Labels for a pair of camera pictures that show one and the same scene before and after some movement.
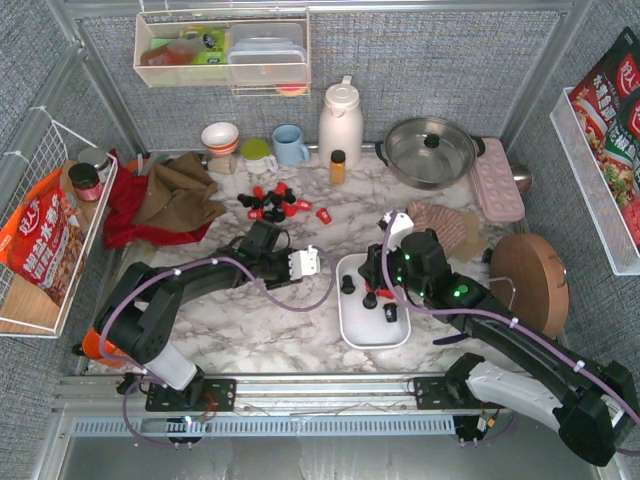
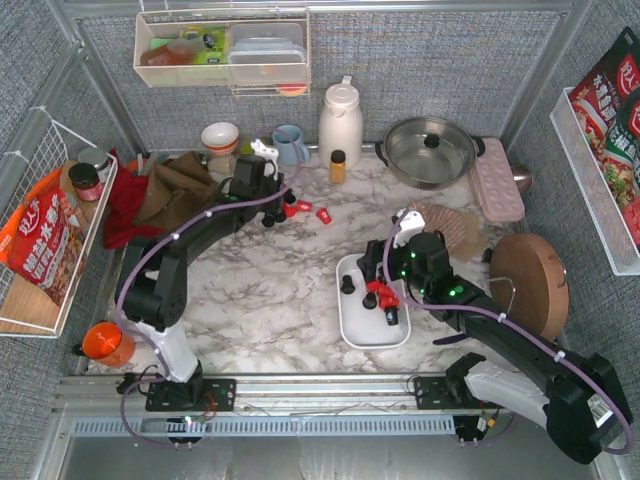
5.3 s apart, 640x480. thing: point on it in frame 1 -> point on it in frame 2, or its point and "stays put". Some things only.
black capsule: (348, 287) stays put
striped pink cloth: (457, 231) stays put
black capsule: (370, 301) stays put
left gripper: (280, 262) -> (279, 201)
